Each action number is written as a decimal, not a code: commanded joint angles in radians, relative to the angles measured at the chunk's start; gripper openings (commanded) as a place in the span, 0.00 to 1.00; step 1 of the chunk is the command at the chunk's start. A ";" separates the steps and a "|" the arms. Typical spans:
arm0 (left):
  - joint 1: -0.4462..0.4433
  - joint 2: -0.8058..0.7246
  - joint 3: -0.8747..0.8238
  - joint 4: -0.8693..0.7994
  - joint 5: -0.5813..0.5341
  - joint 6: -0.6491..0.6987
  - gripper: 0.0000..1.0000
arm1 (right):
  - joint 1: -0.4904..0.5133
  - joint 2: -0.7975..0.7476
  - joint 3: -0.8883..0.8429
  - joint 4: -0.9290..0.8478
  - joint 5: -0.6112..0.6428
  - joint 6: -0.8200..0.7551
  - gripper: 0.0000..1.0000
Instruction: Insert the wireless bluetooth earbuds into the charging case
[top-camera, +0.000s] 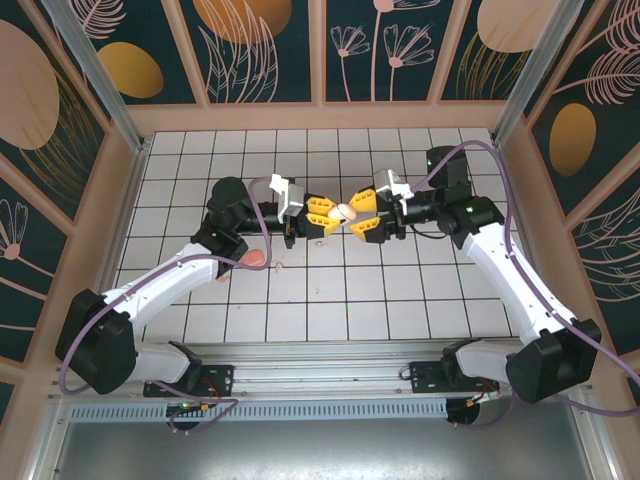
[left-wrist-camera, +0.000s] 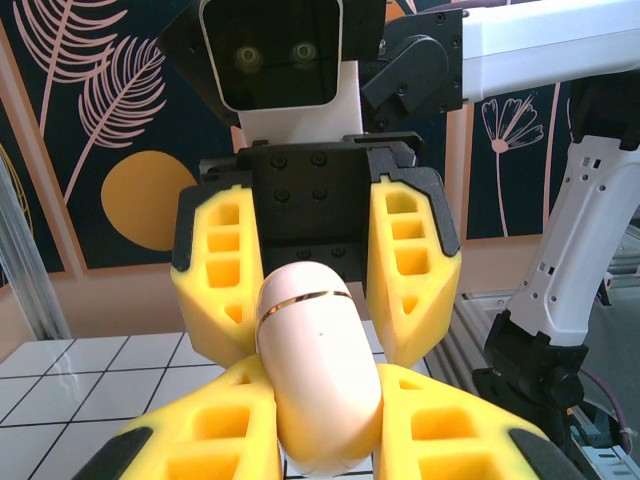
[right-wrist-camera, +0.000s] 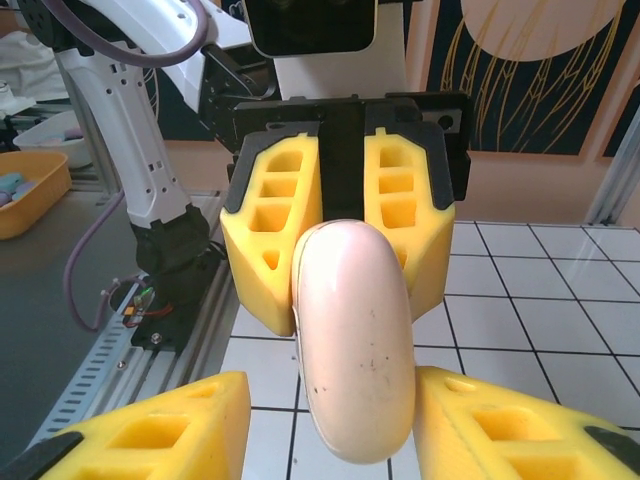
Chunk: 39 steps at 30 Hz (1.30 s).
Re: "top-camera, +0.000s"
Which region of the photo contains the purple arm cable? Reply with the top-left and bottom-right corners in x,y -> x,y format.
409,140 -> 640,430
58,177 -> 275,437

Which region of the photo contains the white slotted cable duct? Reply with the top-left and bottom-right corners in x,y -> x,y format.
69,399 -> 449,422

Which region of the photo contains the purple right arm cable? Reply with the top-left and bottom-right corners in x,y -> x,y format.
409,140 -> 640,430

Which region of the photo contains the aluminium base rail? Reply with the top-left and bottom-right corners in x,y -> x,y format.
47,342 -> 596,401

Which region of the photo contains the aluminium corner post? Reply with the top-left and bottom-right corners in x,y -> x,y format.
42,0 -> 151,154
492,0 -> 584,146

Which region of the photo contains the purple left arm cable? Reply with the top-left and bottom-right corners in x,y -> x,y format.
58,177 -> 275,437

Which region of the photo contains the grey metal sheet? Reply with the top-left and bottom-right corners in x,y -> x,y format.
49,419 -> 599,480

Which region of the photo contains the orange wire yellow connector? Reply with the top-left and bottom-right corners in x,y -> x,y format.
467,382 -> 501,407
197,379 -> 224,416

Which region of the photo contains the pink earbud charging case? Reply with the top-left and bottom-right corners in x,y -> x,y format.
327,202 -> 359,225

